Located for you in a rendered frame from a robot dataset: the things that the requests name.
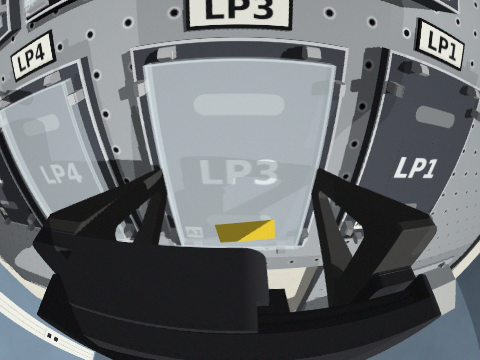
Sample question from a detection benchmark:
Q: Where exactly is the white button panel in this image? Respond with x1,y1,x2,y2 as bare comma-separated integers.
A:
413,236,480,316

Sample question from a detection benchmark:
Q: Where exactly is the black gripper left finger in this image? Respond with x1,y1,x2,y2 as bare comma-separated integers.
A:
42,168,168,245

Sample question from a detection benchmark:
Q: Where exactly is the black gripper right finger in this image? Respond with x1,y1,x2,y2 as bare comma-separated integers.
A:
311,168,437,307

